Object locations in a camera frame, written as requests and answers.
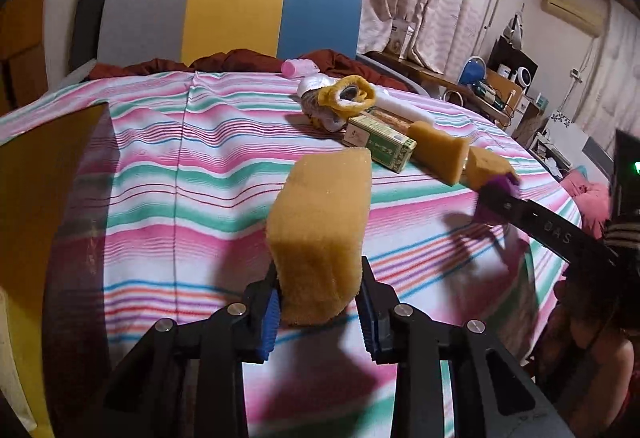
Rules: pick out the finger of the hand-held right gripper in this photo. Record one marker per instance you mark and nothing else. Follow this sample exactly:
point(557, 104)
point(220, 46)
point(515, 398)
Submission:
point(545, 225)

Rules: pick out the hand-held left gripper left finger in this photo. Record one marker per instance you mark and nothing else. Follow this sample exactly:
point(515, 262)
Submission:
point(267, 328)

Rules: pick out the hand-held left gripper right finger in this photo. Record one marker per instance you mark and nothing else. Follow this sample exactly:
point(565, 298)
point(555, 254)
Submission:
point(372, 325)

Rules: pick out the small yellow sponge purple backing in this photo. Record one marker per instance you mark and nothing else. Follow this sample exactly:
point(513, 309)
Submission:
point(487, 166)

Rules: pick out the large yellow sponge block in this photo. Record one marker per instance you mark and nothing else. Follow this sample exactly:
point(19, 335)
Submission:
point(320, 228)

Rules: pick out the white foam block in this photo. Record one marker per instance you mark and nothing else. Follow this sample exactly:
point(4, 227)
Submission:
point(407, 106)

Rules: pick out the pink cloth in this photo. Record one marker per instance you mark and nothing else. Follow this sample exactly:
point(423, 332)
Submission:
point(587, 198)

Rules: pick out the yellow wedge sponge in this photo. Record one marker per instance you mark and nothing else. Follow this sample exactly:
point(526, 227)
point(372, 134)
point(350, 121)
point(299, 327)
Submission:
point(442, 151)

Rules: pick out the dark patterned clothing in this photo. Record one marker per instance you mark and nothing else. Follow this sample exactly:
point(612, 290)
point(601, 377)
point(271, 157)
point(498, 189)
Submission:
point(590, 358)

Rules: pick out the black shelf box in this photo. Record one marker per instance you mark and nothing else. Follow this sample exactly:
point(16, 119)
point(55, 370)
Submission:
point(512, 58)

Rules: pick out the striped pink green blanket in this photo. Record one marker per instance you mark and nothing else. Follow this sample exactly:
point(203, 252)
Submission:
point(200, 168)

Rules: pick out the green cardboard box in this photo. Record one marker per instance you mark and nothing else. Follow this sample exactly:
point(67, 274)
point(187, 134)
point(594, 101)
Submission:
point(380, 143)

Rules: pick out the wooden desk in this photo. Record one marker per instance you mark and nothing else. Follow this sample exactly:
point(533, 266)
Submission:
point(430, 76)

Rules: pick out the yellow plush toy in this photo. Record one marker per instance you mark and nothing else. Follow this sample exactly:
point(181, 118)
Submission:
point(350, 101)

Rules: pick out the white coat rack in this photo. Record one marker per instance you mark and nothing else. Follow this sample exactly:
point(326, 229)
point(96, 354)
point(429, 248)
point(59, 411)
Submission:
point(492, 3)

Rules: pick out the white carton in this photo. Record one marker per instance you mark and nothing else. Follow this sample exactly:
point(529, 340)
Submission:
point(401, 38)

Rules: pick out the pink plastic bottle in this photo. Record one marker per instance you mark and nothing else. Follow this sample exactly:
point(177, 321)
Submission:
point(300, 67)

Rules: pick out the dark red blanket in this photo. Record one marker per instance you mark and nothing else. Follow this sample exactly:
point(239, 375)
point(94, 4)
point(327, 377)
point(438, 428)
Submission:
point(235, 61)

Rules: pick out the grey yellow blue headboard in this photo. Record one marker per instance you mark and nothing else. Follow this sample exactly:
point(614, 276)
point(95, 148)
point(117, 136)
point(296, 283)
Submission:
point(230, 13)

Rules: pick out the wooden wardrobe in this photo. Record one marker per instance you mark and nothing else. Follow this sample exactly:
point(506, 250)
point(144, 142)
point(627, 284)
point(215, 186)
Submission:
point(22, 28)

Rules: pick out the wall air conditioner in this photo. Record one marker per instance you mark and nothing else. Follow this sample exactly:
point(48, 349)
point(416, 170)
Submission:
point(572, 13)

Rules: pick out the black bed post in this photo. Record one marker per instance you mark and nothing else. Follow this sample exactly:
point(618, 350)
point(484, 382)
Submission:
point(92, 3)

